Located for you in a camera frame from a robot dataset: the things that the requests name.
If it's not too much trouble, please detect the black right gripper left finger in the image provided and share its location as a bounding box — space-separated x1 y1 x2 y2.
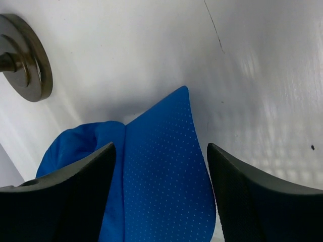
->
1 143 116 241

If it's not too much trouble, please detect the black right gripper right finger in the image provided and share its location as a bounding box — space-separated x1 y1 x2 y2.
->
207 143 322 241

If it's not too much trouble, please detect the cream mannequin head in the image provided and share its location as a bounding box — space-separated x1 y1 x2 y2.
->
1 14 53 102

